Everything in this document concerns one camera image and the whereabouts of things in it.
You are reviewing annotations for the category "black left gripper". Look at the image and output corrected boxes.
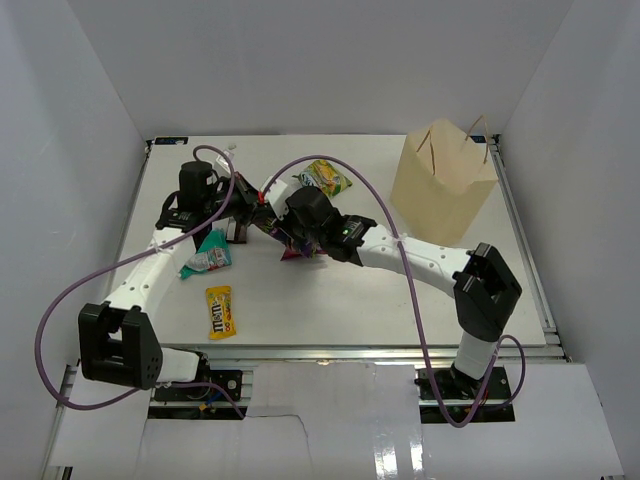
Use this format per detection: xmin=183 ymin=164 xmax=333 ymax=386
xmin=203 ymin=172 xmax=278 ymax=227

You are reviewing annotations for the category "dark blue snack bag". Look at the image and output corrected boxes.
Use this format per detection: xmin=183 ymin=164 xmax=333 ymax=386
xmin=251 ymin=205 xmax=299 ymax=254

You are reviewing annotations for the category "purple Fox's cherry candy bag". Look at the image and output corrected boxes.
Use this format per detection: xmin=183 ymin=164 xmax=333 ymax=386
xmin=280 ymin=237 xmax=326 ymax=261

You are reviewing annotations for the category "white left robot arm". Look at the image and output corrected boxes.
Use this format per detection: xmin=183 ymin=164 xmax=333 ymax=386
xmin=78 ymin=156 xmax=258 ymax=399

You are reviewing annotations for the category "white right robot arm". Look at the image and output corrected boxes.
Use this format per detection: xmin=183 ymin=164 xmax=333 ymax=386
xmin=258 ymin=181 xmax=522 ymax=399

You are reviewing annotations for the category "green yellow Fox's candy bag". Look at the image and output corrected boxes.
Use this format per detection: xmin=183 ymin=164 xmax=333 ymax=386
xmin=295 ymin=159 xmax=353 ymax=198

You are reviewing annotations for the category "brown paper bag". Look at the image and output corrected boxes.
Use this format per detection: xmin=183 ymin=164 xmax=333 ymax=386
xmin=390 ymin=115 xmax=498 ymax=246

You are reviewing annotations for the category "brown chocolate bar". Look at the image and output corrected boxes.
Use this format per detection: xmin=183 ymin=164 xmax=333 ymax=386
xmin=226 ymin=218 xmax=248 ymax=245

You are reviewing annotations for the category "teal snack packet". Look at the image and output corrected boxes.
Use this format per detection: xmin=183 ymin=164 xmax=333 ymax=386
xmin=179 ymin=228 xmax=232 ymax=280

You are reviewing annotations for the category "yellow M&M's packet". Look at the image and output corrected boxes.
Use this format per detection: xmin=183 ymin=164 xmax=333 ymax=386
xmin=205 ymin=286 xmax=237 ymax=340

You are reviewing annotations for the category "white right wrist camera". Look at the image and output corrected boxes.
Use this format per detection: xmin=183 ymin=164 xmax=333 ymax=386
xmin=261 ymin=176 xmax=296 ymax=220

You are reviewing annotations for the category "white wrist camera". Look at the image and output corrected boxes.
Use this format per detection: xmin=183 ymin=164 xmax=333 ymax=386
xmin=261 ymin=176 xmax=296 ymax=220
xmin=213 ymin=154 xmax=231 ymax=176

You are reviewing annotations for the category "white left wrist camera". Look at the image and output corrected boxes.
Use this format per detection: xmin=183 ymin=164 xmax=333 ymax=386
xmin=213 ymin=154 xmax=231 ymax=176

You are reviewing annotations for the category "aluminium front rail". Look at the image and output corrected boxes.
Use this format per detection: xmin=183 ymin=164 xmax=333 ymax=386
xmin=88 ymin=343 xmax=471 ymax=362

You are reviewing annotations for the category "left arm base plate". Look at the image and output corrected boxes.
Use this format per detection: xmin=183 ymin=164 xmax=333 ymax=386
xmin=148 ymin=369 xmax=246 ymax=420

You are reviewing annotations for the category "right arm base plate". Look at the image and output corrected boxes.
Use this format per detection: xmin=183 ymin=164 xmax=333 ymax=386
xmin=414 ymin=367 xmax=516 ymax=425

